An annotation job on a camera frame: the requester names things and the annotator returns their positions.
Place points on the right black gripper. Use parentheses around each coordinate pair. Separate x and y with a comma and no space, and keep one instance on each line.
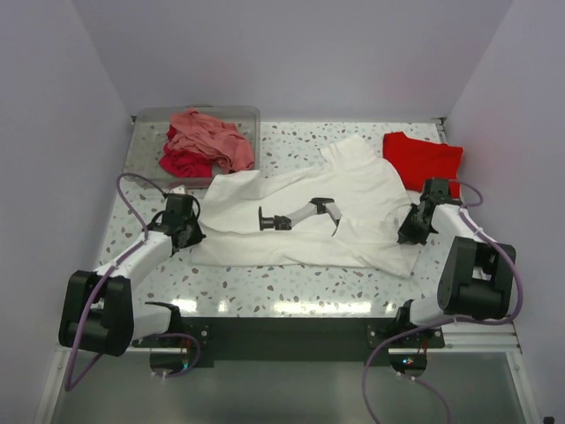
(406,235)

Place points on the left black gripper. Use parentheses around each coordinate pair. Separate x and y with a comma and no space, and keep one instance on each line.
(197,235)

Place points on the white printed t shirt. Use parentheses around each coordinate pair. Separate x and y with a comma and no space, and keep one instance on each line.
(344,213)

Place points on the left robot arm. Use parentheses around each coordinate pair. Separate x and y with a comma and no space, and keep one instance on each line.
(98,304)

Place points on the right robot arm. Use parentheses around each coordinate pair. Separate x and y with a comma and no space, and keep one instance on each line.
(479,275)

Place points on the dark red t shirt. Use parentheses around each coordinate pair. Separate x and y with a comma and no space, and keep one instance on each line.
(186,164)

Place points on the bright red folded t shirt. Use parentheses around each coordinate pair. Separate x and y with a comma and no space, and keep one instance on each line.
(416,161)

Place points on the clear plastic bin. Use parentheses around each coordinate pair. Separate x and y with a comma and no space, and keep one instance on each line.
(149,138)

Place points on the pink t shirt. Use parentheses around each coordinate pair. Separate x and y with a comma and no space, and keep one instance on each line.
(219,141)

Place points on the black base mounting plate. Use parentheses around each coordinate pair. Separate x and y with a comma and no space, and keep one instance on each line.
(302,339)

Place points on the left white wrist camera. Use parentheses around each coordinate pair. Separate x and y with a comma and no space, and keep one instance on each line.
(180,189)

